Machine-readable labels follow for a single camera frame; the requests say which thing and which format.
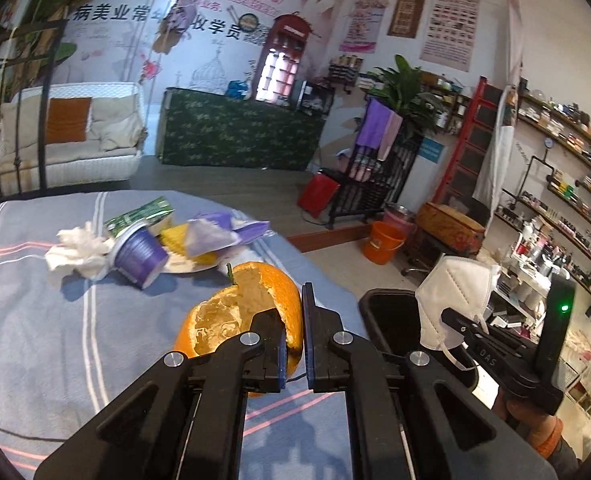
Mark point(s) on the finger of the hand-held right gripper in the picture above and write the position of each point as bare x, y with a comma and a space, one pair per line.
463, 325

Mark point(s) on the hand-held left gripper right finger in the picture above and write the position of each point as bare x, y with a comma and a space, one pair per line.
309, 355

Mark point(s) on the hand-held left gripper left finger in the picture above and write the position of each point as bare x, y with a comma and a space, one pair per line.
279, 360

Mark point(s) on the white face mask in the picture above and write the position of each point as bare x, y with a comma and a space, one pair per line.
450, 290

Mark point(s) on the black trash bin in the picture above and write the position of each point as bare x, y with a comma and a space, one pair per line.
390, 315

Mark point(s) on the orange peel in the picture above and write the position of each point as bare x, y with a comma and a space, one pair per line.
270, 285

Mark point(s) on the purple plastic wrapper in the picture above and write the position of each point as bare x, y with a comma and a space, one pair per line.
210, 232

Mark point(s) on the purple yogurt cup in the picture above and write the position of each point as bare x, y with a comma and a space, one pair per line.
140, 260

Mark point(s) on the green drink carton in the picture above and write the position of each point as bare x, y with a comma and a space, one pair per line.
145, 212

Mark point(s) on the white tissue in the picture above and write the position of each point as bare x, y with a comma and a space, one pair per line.
80, 250

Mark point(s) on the person's right forearm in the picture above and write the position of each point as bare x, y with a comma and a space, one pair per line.
555, 450

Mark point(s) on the person's right hand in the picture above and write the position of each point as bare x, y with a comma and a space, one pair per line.
523, 415

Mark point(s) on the white cosmetics trolley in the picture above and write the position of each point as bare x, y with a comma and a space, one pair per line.
530, 270

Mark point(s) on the woven brown chest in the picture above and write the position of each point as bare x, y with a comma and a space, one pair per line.
450, 225

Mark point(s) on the orange bucket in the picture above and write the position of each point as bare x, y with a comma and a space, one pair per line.
383, 245

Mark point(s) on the pink basin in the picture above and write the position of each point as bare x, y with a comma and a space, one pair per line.
400, 215

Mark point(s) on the white paper wrapper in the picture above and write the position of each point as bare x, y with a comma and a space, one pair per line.
185, 265

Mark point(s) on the yellow foam fruit net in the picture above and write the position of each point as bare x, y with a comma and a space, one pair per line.
175, 237

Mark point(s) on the red box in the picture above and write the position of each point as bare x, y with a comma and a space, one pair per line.
318, 192

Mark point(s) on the black metal rack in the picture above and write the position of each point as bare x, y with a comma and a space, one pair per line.
370, 190

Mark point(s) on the red ladder shelf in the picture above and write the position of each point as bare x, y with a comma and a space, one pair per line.
468, 150

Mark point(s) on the white hanging apron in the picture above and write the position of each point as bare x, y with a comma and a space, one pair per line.
495, 150

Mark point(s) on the pink towel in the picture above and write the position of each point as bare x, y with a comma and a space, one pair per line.
390, 135

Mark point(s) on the purple towel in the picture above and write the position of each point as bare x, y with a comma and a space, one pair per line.
373, 122

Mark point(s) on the green patterned counter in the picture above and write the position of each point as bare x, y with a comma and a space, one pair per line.
235, 130

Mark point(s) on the potted green plant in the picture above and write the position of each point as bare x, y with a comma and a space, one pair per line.
405, 90

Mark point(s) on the blue bag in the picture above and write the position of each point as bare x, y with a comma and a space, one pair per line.
236, 90

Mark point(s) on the white wicker swing sofa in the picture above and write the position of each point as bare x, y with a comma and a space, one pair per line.
75, 165

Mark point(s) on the beige cushion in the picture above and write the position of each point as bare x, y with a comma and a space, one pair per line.
117, 125

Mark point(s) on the red phone booth cabinet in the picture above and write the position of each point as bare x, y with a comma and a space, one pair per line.
280, 60

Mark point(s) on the orange cushion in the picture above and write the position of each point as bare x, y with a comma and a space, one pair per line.
67, 120

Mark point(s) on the wall shelves with cosmetics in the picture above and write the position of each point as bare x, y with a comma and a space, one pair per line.
570, 195

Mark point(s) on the grid chart wall poster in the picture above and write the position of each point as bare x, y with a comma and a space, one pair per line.
450, 20

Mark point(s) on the brown wall poster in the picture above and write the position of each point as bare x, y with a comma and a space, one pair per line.
409, 5

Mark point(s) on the pink wall poster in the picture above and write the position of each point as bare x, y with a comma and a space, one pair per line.
365, 15

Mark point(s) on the black iron frame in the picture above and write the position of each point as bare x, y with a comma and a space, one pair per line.
20, 105

